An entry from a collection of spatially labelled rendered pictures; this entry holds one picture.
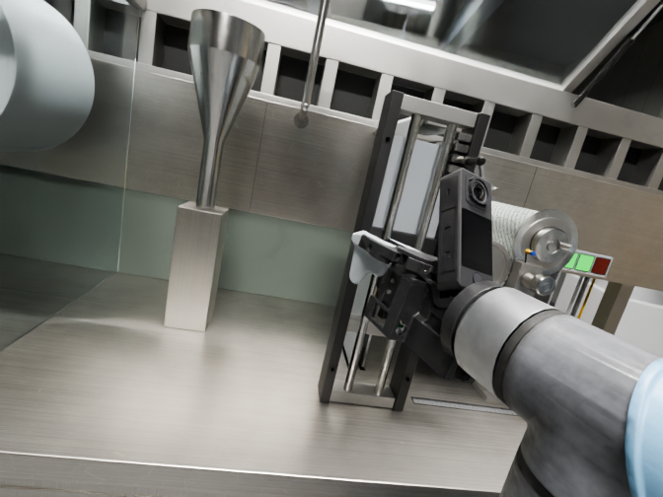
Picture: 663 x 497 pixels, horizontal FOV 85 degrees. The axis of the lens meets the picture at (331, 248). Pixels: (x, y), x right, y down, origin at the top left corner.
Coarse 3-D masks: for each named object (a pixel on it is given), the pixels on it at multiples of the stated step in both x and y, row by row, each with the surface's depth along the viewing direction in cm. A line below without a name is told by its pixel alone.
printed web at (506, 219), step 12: (480, 168) 72; (492, 204) 93; (504, 204) 91; (492, 216) 88; (504, 216) 84; (516, 216) 80; (528, 216) 78; (492, 228) 86; (504, 228) 81; (516, 228) 78; (504, 240) 81; (360, 360) 81
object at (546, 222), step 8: (536, 224) 75; (544, 224) 75; (552, 224) 75; (560, 224) 75; (528, 232) 75; (536, 232) 75; (568, 232) 76; (528, 240) 76; (528, 248) 76; (528, 256) 77; (544, 264) 77; (552, 264) 78
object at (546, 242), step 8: (544, 232) 74; (552, 232) 74; (560, 232) 74; (536, 240) 74; (544, 240) 74; (552, 240) 75; (560, 240) 74; (568, 240) 75; (536, 248) 74; (544, 248) 75; (552, 248) 75; (560, 248) 75; (536, 256) 75; (544, 256) 75; (552, 256) 75; (560, 256) 75
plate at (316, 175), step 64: (192, 128) 94; (256, 128) 96; (320, 128) 97; (192, 192) 98; (256, 192) 100; (320, 192) 102; (512, 192) 108; (576, 192) 110; (640, 192) 113; (640, 256) 118
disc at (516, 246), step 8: (536, 216) 75; (544, 216) 75; (552, 216) 75; (560, 216) 75; (568, 216) 76; (528, 224) 75; (568, 224) 76; (520, 232) 75; (576, 232) 77; (520, 240) 76; (576, 240) 77; (512, 248) 76; (520, 248) 76; (520, 256) 77; (568, 256) 78; (560, 264) 78; (544, 272) 78; (552, 272) 78
